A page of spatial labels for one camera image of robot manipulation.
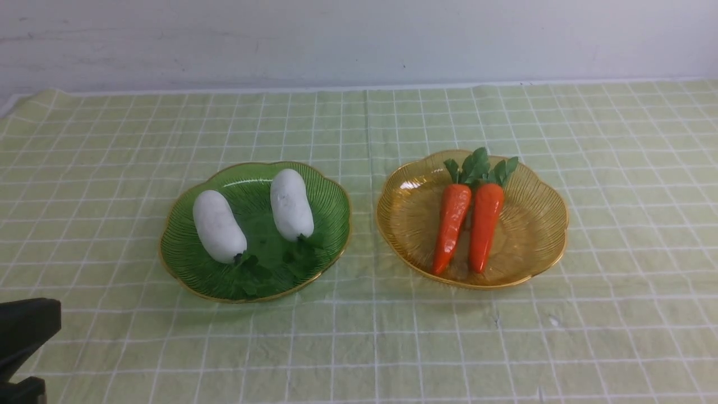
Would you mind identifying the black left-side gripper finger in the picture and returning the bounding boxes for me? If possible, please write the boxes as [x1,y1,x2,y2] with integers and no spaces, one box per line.
[1,297,62,383]
[1,377,47,404]

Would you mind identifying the white toy radish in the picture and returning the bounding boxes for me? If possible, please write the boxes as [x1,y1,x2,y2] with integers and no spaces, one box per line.
[192,190,251,266]
[270,168,323,250]

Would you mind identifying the orange toy carrot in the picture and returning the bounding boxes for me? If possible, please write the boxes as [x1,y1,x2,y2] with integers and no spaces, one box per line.
[432,148,490,276]
[469,156,519,274]

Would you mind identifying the green plastic plate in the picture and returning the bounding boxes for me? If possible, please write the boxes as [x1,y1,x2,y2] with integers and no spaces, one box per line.
[158,161,352,304]

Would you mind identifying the amber plastic plate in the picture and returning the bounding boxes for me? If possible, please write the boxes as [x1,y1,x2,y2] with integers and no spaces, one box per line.
[375,149,569,290]

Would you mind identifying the green checkered tablecloth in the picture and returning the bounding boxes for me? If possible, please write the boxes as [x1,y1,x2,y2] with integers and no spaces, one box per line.
[1,80,716,403]

